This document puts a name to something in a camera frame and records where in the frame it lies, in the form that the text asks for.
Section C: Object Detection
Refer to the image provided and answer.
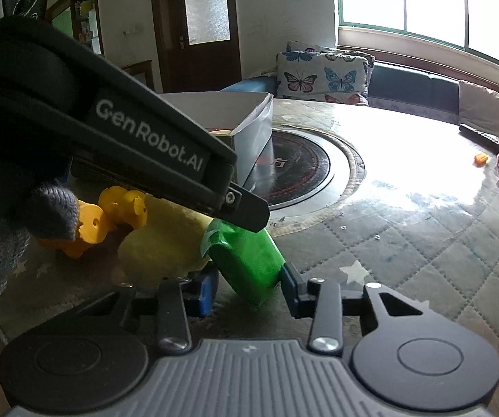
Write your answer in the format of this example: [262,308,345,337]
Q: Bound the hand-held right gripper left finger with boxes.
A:
[73,265,220,354]

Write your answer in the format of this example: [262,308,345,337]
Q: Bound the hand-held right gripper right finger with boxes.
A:
[281,263,435,354]

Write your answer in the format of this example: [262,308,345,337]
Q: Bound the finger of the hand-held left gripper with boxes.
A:
[223,181,271,234]

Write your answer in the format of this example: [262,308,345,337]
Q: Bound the green packet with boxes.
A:
[199,219,285,307]

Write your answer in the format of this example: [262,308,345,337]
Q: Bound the yellow plush toy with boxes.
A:
[116,193,215,289]

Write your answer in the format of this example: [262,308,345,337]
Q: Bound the black cardboard box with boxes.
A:
[158,92,274,187]

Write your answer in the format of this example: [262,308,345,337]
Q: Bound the yellow plastic duck toy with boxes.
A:
[98,185,148,229]

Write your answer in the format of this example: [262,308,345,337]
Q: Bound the orange plastic animal toy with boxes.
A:
[36,200,117,260]

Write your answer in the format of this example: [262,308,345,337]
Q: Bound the wooden sideboard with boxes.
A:
[121,60,154,92]

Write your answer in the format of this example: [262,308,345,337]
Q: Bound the round black stove plate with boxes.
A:
[241,126,365,227]

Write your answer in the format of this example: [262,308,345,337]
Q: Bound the dark wooden door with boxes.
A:
[149,0,243,94]

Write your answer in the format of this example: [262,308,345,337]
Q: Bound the wooden shelf cabinet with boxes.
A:
[45,0,104,57]

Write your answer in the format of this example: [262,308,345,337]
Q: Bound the butterfly print cushion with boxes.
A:
[285,41,376,80]
[276,51,369,106]

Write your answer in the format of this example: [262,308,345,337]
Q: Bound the dark sofa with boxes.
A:
[221,61,499,126]

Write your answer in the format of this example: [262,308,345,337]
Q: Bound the black remote control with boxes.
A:
[459,124,499,158]

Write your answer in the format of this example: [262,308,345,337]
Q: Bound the grey cushion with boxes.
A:
[458,80,499,157]

